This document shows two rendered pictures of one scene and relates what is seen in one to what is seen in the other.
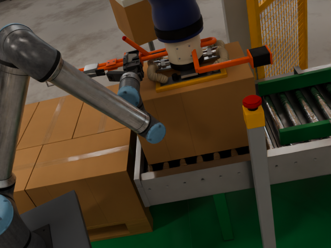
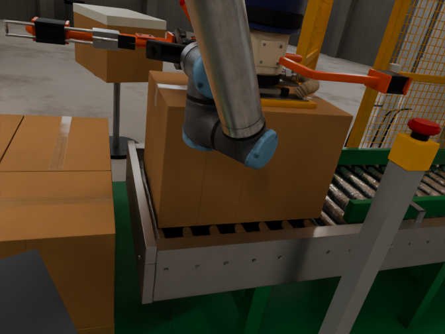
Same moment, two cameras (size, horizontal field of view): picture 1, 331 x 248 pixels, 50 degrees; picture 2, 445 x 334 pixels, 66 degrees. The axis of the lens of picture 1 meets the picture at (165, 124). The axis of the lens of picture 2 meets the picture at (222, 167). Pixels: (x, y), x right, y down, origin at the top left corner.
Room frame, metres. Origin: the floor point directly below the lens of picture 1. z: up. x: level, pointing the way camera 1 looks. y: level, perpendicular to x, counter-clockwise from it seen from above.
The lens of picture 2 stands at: (0.62, 0.46, 1.22)
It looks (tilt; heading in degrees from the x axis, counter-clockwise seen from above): 26 degrees down; 329
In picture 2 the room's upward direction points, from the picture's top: 10 degrees clockwise
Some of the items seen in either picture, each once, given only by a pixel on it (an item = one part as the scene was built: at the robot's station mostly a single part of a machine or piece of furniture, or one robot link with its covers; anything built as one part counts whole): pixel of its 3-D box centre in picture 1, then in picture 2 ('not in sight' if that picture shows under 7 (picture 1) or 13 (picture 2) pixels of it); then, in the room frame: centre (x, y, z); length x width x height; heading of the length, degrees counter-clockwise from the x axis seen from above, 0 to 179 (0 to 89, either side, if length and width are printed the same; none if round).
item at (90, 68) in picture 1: (92, 70); (106, 39); (1.65, 0.27, 1.07); 0.07 x 0.07 x 0.04; 82
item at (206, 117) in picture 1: (193, 102); (236, 145); (1.60, -0.18, 0.75); 0.60 x 0.40 x 0.40; 81
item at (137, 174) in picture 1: (141, 139); (138, 187); (1.65, 0.16, 0.58); 0.70 x 0.03 x 0.06; 171
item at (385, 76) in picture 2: (259, 56); (387, 81); (1.28, -0.45, 1.08); 0.09 x 0.08 x 0.05; 172
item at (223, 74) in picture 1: (189, 76); (263, 94); (1.49, -0.18, 0.97); 0.34 x 0.10 x 0.05; 82
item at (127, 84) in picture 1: (128, 93); (208, 71); (1.32, 0.11, 1.07); 0.12 x 0.09 x 0.10; 171
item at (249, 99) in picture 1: (252, 103); (422, 130); (1.06, -0.33, 1.02); 0.07 x 0.07 x 0.04
